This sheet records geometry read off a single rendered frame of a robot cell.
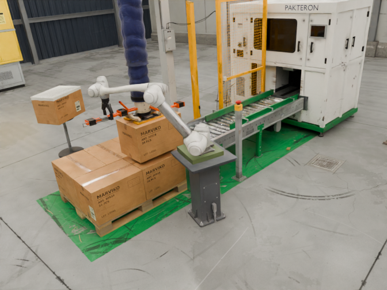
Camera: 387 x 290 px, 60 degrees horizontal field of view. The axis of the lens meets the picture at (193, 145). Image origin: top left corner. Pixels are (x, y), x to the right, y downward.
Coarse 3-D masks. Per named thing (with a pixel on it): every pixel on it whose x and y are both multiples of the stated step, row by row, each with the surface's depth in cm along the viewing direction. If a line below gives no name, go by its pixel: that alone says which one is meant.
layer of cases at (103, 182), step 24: (72, 168) 369; (96, 168) 366; (120, 168) 362; (144, 168) 358; (168, 168) 382; (72, 192) 367; (96, 192) 324; (120, 192) 345; (144, 192) 367; (96, 216) 333
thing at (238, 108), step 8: (240, 104) 388; (240, 112) 390; (240, 120) 395; (240, 128) 399; (240, 136) 404; (240, 144) 408; (240, 152) 413; (240, 160) 417; (240, 168) 422; (240, 176) 427
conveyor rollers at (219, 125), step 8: (256, 104) 520; (264, 104) 519; (272, 104) 518; (232, 112) 500; (248, 112) 490; (216, 120) 478; (224, 120) 468; (232, 120) 468; (192, 128) 452; (216, 128) 444; (224, 128) 445; (216, 136) 422
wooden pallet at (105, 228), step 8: (184, 184) 408; (176, 192) 406; (64, 200) 404; (152, 200) 379; (160, 200) 393; (144, 208) 373; (152, 208) 382; (80, 216) 375; (128, 216) 369; (136, 216) 369; (96, 224) 341; (104, 224) 342; (112, 224) 358; (120, 224) 357; (104, 232) 345
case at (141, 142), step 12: (120, 120) 360; (132, 120) 358; (156, 120) 353; (120, 132) 364; (132, 132) 343; (144, 132) 344; (156, 132) 355; (168, 132) 367; (120, 144) 375; (132, 144) 352; (144, 144) 349; (156, 144) 360; (168, 144) 372; (180, 144) 384; (132, 156) 361; (144, 156) 353; (156, 156) 365
